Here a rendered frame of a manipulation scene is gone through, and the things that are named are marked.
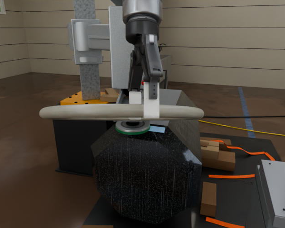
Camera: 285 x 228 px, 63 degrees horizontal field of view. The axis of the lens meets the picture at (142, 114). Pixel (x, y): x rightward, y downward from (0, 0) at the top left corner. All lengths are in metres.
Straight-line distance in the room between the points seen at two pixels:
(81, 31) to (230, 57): 5.06
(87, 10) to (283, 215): 2.12
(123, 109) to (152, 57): 0.13
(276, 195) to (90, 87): 1.90
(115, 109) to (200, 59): 6.39
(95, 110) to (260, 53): 6.48
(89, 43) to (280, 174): 1.83
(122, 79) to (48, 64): 7.70
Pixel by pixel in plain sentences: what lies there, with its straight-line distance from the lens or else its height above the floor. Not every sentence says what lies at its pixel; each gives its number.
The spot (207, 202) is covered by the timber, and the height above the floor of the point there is 0.14.
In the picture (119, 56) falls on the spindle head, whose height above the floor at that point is 1.34.
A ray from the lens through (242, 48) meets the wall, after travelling 6.80.
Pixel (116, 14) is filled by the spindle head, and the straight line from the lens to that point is 1.26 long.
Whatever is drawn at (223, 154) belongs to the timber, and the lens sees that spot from 2.86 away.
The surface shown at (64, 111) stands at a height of 1.31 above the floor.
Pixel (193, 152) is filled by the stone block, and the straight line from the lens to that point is 1.66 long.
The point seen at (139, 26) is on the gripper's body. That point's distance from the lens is 0.52.
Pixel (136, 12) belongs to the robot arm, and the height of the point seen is 1.51.
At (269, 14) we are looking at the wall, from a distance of 6.85.
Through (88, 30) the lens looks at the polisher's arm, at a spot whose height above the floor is 1.46.
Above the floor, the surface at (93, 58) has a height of 1.21.
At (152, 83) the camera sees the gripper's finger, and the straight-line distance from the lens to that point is 0.44.
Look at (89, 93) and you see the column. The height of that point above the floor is 0.85.
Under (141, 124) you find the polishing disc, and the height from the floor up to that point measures 0.92.
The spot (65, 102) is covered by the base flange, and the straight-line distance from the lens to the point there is 2.50.
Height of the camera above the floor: 1.48
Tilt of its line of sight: 20 degrees down
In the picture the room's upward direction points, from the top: straight up
